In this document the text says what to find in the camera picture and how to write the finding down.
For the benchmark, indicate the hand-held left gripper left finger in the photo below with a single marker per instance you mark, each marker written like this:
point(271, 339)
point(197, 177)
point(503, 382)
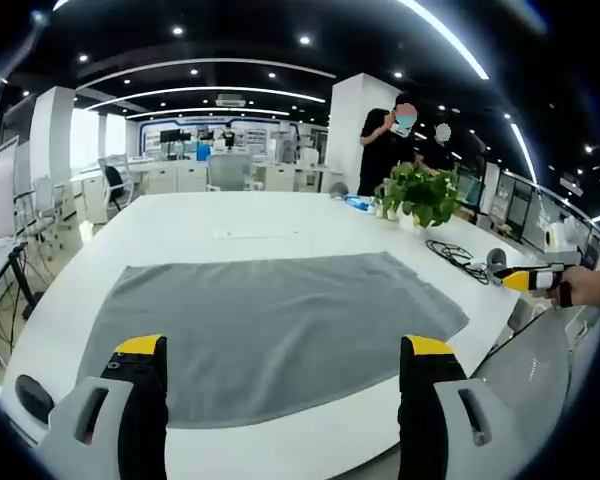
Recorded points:
point(130, 400)

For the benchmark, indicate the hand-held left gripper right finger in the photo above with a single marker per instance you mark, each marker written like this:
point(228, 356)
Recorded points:
point(420, 400)

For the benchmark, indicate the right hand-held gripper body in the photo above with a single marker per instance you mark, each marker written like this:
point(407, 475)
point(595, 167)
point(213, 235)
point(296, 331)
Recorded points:
point(549, 277)

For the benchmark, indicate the grey towel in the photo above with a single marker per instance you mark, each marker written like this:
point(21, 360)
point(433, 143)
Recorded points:
point(260, 310)

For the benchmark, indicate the person's right hand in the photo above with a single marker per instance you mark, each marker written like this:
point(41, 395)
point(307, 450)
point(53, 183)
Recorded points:
point(590, 287)

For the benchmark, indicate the grey round device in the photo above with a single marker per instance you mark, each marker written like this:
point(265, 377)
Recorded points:
point(496, 256)

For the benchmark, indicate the white round device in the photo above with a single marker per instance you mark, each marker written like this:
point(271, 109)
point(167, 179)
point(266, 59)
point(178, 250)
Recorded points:
point(559, 236)

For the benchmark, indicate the grey mesh chair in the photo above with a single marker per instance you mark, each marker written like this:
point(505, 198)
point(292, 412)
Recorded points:
point(535, 370)

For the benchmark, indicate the black computer mouse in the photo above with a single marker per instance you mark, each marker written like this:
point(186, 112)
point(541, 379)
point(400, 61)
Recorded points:
point(34, 400)

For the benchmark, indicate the green potted plant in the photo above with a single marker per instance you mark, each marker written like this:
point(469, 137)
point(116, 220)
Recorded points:
point(420, 192)

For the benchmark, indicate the blue packet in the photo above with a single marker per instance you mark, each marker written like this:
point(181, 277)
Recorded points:
point(360, 201)

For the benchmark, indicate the white table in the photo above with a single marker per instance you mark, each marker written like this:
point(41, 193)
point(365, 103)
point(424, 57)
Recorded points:
point(205, 220)

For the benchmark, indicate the black and white office chair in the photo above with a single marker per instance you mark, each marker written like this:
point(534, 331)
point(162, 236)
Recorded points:
point(114, 182)

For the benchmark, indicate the white cabinet row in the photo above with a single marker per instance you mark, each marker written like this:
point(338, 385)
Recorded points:
point(180, 177)

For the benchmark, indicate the grey office chair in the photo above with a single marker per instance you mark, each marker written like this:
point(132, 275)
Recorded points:
point(230, 172)

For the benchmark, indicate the black monitor on stand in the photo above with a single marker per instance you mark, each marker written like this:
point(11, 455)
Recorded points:
point(172, 136)

